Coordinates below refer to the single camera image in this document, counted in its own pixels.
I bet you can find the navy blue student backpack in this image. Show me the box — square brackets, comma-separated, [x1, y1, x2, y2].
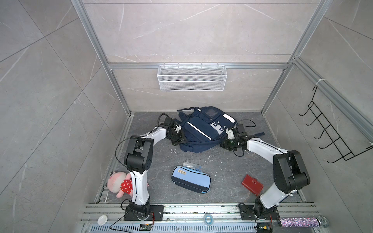
[174, 106, 266, 153]

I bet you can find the light blue pencil case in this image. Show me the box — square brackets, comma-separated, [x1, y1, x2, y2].
[172, 166, 211, 194]

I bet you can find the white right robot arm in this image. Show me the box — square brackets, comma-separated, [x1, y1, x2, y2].
[220, 124, 310, 220]

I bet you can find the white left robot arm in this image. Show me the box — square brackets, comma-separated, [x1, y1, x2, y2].
[123, 113, 183, 219]

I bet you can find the clear plastic eraser box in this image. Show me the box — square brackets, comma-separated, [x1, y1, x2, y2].
[183, 161, 203, 171]

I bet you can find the red wallet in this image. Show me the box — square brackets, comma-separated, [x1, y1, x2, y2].
[241, 174, 264, 197]

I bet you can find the pink plush doll red dress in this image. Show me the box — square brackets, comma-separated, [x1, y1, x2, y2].
[106, 172, 134, 199]

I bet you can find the clear tape roll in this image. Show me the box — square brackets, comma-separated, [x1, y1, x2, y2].
[203, 214, 214, 226]

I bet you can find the white round cap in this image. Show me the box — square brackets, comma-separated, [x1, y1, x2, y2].
[97, 215, 108, 226]

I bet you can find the glittery purple tube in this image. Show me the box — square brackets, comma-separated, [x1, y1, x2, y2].
[277, 216, 329, 228]

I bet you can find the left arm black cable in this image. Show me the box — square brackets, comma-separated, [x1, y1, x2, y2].
[156, 113, 170, 129]

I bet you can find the white wire mesh basket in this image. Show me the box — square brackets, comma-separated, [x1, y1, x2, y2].
[157, 65, 228, 92]

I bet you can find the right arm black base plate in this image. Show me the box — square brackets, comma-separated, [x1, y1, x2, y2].
[238, 203, 280, 220]

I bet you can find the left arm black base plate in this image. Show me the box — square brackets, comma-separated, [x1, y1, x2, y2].
[123, 205, 164, 221]

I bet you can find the black wire hook rack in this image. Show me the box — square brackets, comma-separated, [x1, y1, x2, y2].
[299, 85, 373, 164]

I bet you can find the aluminium rail frame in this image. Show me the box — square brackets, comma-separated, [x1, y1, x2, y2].
[79, 203, 329, 233]

